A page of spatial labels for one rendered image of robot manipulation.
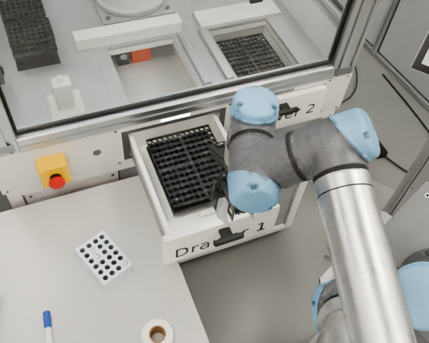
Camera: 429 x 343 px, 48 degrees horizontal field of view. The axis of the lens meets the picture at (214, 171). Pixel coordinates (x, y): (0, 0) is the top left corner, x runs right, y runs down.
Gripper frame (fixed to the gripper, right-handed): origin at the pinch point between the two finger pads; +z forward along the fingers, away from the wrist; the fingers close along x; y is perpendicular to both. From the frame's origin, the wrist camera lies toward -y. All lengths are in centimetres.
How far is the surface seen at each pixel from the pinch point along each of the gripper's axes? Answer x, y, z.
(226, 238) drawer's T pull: -0.6, 1.8, 8.8
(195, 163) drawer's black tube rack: 0.6, -21.4, 10.1
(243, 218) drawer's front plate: 4.8, -1.1, 7.7
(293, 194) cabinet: 50, -36, 68
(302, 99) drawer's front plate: 38, -33, 9
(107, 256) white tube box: -26.3, -9.1, 20.4
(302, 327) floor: 40, 5, 100
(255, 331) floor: 21, 0, 100
